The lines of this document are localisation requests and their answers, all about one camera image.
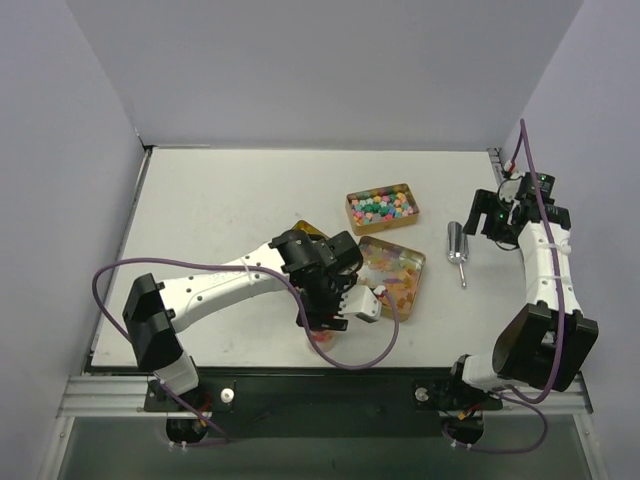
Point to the clear glass jar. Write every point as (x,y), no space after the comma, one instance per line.
(324,340)

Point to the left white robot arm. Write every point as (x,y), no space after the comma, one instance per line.
(324,271)

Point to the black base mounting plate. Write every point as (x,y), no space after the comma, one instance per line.
(251,403)

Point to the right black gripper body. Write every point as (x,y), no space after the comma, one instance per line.
(486,213)

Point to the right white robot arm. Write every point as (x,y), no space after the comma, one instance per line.
(546,343)

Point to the gold rectangular candy tin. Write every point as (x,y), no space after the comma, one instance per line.
(380,209)

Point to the dark square candy tin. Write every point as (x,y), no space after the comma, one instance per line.
(308,228)

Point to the gold square candy tin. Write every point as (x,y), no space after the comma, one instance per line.
(399,269)

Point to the silver metal scoop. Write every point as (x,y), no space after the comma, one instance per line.
(457,249)

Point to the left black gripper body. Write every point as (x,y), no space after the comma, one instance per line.
(323,310)

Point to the aluminium frame rail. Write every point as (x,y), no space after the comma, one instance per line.
(96,396)

